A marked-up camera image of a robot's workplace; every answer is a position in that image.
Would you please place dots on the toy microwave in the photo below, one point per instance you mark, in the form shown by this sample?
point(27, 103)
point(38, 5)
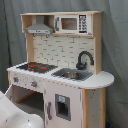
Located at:
point(74, 24)

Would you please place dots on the red left stove knob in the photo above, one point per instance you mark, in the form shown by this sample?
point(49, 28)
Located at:
point(15, 79)

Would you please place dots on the red stove knob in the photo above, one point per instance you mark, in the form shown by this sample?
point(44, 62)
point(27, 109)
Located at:
point(15, 79)
point(34, 84)

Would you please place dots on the black toy faucet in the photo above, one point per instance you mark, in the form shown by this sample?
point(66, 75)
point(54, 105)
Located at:
point(82, 63)

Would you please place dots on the grey toy sink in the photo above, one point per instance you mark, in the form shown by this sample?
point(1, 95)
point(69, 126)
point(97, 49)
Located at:
point(83, 74)

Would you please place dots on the grey range hood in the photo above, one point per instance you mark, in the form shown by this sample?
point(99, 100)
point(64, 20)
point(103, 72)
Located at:
point(40, 27)

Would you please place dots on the grey cabinet door dispenser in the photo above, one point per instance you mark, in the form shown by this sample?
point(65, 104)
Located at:
point(62, 106)

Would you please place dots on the black toy stovetop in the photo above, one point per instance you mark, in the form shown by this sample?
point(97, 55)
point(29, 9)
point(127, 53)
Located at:
point(37, 67)

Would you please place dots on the silver toy pot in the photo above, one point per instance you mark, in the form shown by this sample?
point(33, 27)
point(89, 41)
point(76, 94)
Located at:
point(71, 75)

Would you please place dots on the white oven door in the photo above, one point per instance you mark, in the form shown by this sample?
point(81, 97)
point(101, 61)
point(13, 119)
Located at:
point(9, 92)

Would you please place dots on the red right stove knob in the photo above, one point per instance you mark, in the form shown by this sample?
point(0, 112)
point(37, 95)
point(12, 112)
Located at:
point(34, 84)

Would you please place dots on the wooden toy kitchen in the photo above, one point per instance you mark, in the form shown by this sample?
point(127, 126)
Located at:
point(87, 97)

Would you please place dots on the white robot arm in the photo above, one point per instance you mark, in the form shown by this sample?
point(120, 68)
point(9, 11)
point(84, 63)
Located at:
point(13, 117)

